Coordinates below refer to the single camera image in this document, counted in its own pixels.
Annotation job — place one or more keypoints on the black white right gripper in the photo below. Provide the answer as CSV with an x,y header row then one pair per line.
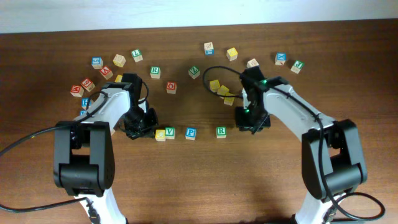
x,y
252,123

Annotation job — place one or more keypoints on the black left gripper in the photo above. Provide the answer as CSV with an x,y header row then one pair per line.
x,y
143,132

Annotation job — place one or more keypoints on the yellow C letter block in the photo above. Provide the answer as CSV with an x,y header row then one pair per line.
x,y
160,135

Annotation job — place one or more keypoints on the green V letter block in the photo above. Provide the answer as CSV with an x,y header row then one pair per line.
x,y
169,132

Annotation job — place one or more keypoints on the green r block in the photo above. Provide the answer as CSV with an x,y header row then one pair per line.
x,y
221,132
155,72

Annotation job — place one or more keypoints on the blue P letter block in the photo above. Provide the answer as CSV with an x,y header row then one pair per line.
x,y
191,133

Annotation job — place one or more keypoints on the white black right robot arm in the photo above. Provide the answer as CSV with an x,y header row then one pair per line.
x,y
333,164

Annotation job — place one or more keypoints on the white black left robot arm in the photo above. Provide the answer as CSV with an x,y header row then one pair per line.
x,y
84,163

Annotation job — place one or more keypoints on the yellow block cluster lower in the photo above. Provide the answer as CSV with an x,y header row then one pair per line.
x,y
229,99

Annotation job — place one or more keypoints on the yellow block cluster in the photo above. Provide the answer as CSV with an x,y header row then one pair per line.
x,y
229,99
222,91

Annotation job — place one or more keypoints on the yellow block cluster middle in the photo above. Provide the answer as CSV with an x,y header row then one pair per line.
x,y
222,91

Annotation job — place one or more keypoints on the red O letter block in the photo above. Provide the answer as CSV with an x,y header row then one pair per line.
x,y
171,87

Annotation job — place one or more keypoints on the yellow G letter block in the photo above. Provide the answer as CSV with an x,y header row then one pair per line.
x,y
118,78

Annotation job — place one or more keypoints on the yellow S letter block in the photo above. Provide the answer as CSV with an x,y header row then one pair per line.
x,y
214,85

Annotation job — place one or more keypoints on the wooden block blue edge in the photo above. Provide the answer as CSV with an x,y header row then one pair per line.
x,y
252,63

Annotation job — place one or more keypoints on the blue H block upper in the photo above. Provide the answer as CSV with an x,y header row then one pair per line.
x,y
86,103

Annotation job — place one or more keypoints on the red A block upper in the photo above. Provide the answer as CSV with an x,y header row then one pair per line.
x,y
106,72

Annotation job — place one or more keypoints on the red 6 number block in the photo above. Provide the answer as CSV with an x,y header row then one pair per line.
x,y
87,84

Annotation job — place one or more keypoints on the plain wooden block yellow edge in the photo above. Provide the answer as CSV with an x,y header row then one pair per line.
x,y
119,60

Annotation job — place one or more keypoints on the blue X letter block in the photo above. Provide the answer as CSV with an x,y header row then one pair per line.
x,y
280,58

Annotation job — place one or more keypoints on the yellow block top right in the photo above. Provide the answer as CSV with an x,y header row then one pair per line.
x,y
232,54

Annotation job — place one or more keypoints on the green L letter block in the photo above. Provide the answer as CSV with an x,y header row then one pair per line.
x,y
137,55

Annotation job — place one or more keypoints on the green J letter block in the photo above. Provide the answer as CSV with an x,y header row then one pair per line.
x,y
297,66

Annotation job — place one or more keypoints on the red M letter block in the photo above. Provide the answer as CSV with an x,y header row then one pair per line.
x,y
77,90

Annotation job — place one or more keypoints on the blue S letter block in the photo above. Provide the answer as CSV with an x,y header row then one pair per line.
x,y
97,63

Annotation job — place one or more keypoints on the green Z letter block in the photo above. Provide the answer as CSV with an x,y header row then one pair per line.
x,y
194,72

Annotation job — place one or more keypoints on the wooden block blue side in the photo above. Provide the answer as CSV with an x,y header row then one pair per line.
x,y
208,48

